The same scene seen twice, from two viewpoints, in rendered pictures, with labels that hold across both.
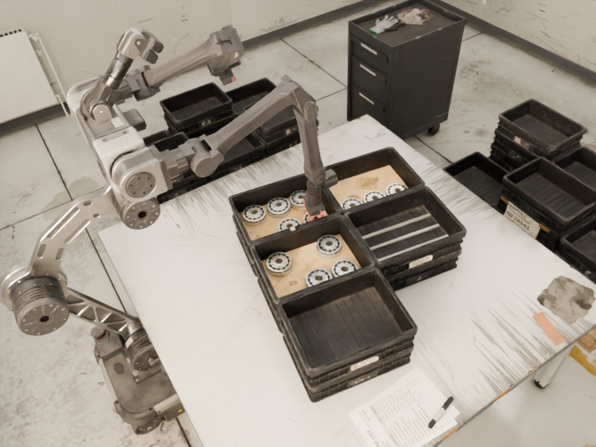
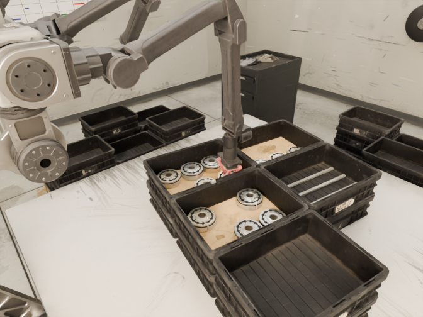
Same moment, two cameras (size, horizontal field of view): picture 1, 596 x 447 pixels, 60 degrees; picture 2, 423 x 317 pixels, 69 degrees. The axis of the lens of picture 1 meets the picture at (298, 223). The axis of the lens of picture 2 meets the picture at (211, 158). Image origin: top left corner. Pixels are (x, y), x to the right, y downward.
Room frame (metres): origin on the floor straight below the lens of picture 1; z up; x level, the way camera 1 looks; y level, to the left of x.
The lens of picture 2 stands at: (0.46, 0.21, 1.65)
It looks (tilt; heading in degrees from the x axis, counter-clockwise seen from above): 32 degrees down; 349
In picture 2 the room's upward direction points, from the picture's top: 1 degrees counter-clockwise
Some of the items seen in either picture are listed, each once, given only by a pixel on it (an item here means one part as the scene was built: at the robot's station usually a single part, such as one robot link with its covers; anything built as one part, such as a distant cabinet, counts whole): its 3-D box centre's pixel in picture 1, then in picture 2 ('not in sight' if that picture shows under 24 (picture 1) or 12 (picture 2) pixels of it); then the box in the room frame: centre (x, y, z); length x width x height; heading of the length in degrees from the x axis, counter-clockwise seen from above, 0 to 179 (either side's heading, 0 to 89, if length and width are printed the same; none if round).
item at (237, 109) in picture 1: (254, 115); (153, 131); (3.12, 0.25, 0.31); 0.40 x 0.30 x 0.34; 119
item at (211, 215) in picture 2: (278, 262); (201, 216); (1.30, 0.09, 0.86); 0.10 x 0.10 x 0.01
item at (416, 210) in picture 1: (402, 232); (317, 182); (1.39, -0.42, 0.87); 0.40 x 0.30 x 0.11; 109
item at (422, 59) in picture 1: (400, 82); (259, 104); (3.19, -0.80, 0.45); 0.60 x 0.45 x 0.90; 119
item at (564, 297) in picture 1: (568, 297); not in sight; (1.13, -1.03, 0.71); 0.22 x 0.19 x 0.01; 119
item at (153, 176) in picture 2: (283, 207); (198, 165); (1.55, 0.06, 0.92); 0.40 x 0.30 x 0.02; 109
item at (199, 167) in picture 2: (278, 205); (191, 168); (1.62, 0.08, 0.86); 0.10 x 0.10 x 0.01
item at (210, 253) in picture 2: (311, 256); (238, 205); (1.26, -0.04, 0.92); 0.40 x 0.30 x 0.02; 109
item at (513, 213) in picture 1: (520, 223); not in sight; (1.81, -1.17, 0.41); 0.31 x 0.02 x 0.16; 29
